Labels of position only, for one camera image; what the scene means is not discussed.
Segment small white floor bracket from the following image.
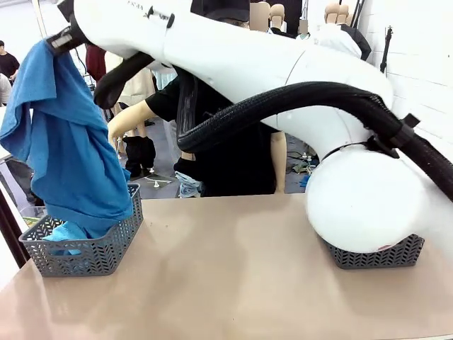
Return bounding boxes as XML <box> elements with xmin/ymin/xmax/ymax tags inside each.
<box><xmin>142</xmin><ymin>176</ymin><xmax>171</xmax><ymax>188</ymax></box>

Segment mannequin in light blue shirt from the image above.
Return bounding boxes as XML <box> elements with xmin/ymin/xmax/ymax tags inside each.
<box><xmin>249</xmin><ymin>1</ymin><xmax>273</xmax><ymax>35</ymax></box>

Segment mannequin in black jacket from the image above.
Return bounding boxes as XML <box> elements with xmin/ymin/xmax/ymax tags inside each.
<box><xmin>338</xmin><ymin>3</ymin><xmax>372</xmax><ymax>70</ymax></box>

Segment light denim jeans pile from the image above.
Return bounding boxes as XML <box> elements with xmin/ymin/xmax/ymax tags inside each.
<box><xmin>175</xmin><ymin>171</ymin><xmax>203</xmax><ymax>198</ymax></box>

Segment person's right hand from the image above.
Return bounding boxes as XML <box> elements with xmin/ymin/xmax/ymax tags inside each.
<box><xmin>107</xmin><ymin>122</ymin><xmax>121</xmax><ymax>152</ymax></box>

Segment mannequin in cream jacket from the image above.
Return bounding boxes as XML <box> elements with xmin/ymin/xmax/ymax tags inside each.
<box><xmin>105</xmin><ymin>51</ymin><xmax>159</xmax><ymax>141</ymax></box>

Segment black light stand poles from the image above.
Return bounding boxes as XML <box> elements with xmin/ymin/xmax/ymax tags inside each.
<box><xmin>350</xmin><ymin>0</ymin><xmax>365</xmax><ymax>28</ymax></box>

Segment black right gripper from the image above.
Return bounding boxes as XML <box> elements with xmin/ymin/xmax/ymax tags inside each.
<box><xmin>45</xmin><ymin>16</ymin><xmax>88</xmax><ymax>56</ymax></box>

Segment aluminium frame post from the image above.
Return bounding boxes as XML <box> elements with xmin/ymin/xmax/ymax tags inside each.
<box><xmin>33</xmin><ymin>0</ymin><xmax>49</xmax><ymax>40</ymax></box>

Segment background person in black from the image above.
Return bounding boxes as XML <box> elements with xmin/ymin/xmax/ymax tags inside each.
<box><xmin>0</xmin><ymin>40</ymin><xmax>21</xmax><ymax>86</ymax></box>

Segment mannequin in black clothes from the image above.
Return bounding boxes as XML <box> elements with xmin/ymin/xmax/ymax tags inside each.
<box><xmin>269</xmin><ymin>3</ymin><xmax>298</xmax><ymax>40</ymax></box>

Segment person's right forearm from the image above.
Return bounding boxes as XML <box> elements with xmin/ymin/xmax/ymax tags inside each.
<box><xmin>108</xmin><ymin>102</ymin><xmax>142</xmax><ymax>141</ymax></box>

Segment dark blue T-shirt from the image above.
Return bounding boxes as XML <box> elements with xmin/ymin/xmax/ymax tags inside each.
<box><xmin>0</xmin><ymin>38</ymin><xmax>134</xmax><ymax>239</ymax></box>

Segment grey plastic herringbone basket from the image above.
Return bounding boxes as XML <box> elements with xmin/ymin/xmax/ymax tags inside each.
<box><xmin>323</xmin><ymin>232</ymin><xmax>425</xmax><ymax>270</ymax></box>
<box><xmin>18</xmin><ymin>183</ymin><xmax>144</xmax><ymax>278</ymax></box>

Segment black trousers dropped at feet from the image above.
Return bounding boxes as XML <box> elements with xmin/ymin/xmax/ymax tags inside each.
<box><xmin>173</xmin><ymin>157</ymin><xmax>199</xmax><ymax>178</ymax></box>

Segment black tripod stand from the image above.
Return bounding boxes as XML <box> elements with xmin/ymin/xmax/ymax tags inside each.
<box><xmin>380</xmin><ymin>25</ymin><xmax>394</xmax><ymax>74</ymax></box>

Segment person in black T-shirt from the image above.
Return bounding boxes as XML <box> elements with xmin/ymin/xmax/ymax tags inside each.
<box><xmin>144</xmin><ymin>0</ymin><xmax>288</xmax><ymax>198</ymax></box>

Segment mannequin in white shirt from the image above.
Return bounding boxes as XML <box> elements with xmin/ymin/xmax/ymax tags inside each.
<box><xmin>311</xmin><ymin>2</ymin><xmax>362</xmax><ymax>60</ymax></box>

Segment mannequin in light blue fleece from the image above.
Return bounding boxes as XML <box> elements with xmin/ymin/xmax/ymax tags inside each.
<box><xmin>154</xmin><ymin>65</ymin><xmax>178</xmax><ymax>89</ymax></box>

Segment clear bin with green contents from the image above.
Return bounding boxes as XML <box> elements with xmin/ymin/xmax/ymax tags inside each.
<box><xmin>19</xmin><ymin>206</ymin><xmax>49</xmax><ymax>227</ymax></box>

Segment person's left forearm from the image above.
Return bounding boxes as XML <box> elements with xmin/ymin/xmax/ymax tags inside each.
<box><xmin>270</xmin><ymin>132</ymin><xmax>288</xmax><ymax>195</ymax></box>

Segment mannequin in dark red top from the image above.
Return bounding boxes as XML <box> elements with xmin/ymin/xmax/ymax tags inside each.
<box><xmin>86</xmin><ymin>44</ymin><xmax>107</xmax><ymax>82</ymax></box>

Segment black trousers bunched at ankles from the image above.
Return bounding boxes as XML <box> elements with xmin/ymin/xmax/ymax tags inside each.
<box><xmin>122</xmin><ymin>136</ymin><xmax>157</xmax><ymax>178</ymax></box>

